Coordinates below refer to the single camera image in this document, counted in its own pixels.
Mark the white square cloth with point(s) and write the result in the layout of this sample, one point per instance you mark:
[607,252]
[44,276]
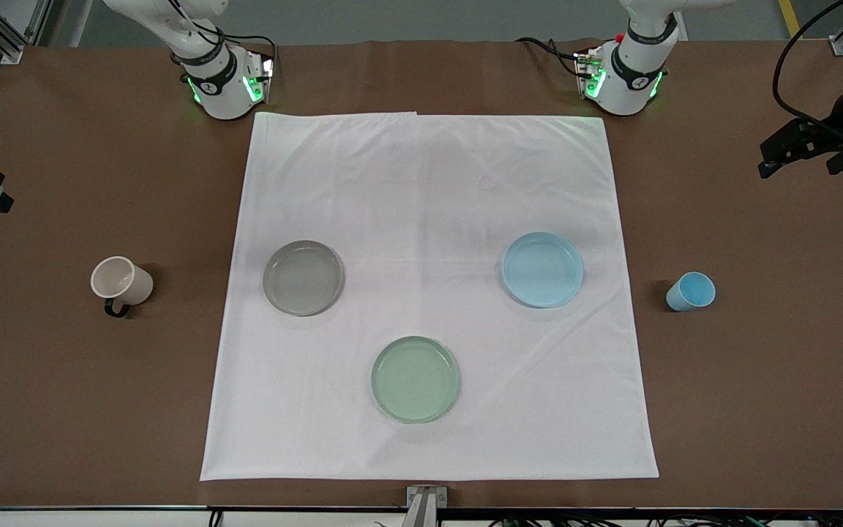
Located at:
[429,190]

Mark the green round plate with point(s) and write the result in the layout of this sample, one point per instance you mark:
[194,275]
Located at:
[415,379]

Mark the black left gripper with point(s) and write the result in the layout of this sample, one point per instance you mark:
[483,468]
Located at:
[837,121]

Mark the gray round plate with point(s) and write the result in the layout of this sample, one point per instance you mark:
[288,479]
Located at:
[303,278]

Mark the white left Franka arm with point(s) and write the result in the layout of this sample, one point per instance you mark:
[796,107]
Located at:
[623,88]

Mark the gray metal table bracket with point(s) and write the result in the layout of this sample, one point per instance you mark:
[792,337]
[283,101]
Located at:
[426,501]

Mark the blue plastic cup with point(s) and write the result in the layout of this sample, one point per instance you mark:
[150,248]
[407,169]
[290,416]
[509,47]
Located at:
[691,291]

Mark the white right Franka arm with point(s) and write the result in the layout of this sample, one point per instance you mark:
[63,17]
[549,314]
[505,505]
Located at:
[220,91]

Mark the blue round plate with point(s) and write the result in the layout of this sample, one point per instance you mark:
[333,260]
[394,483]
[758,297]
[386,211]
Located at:
[543,269]

